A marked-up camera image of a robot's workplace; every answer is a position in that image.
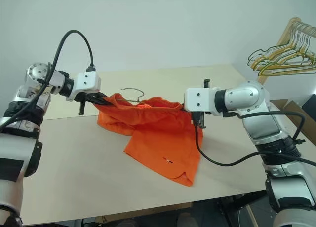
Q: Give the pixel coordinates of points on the orange shorts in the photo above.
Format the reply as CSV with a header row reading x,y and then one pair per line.
x,y
158,135

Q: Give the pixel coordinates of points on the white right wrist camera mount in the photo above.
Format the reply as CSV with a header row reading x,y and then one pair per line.
x,y
200,100

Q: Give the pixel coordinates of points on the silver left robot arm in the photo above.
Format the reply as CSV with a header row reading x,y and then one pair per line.
x,y
22,138

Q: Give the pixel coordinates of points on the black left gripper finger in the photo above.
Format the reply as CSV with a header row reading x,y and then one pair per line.
x,y
102,103
101,96

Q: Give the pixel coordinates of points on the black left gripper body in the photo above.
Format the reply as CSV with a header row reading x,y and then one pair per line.
x,y
82,97

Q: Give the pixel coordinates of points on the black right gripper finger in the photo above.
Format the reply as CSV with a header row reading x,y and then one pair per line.
x,y
183,107

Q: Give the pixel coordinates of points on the wooden clothes rack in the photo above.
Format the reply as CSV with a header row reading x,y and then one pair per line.
x,y
284,37

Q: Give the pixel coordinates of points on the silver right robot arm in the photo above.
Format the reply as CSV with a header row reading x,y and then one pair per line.
x,y
266,118

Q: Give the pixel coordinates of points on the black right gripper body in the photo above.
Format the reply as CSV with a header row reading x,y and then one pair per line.
x,y
203,119

